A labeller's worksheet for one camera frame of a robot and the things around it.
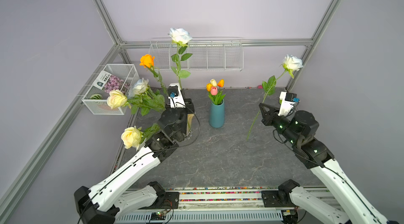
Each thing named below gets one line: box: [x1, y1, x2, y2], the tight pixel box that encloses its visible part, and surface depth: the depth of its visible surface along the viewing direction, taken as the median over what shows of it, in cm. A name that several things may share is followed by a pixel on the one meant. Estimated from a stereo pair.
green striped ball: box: [89, 93, 103, 100], surface depth 72 cm
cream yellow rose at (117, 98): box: [106, 89, 166, 116], surface depth 59 cm
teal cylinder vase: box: [209, 98, 226, 129], surface depth 90 cm
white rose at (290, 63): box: [246, 54, 304, 141], surface depth 61 cm
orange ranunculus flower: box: [139, 54, 169, 97], surface depth 74 cm
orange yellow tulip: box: [217, 78, 225, 88], surface depth 84 cm
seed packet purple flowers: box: [92, 70, 131, 95], surface depth 76 cm
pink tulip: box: [210, 86, 218, 96], surface depth 77 cm
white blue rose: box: [127, 77, 167, 117], surface depth 71 cm
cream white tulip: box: [209, 78, 218, 88], surface depth 82 cm
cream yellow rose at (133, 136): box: [120, 123, 161, 151], surface depth 53 cm
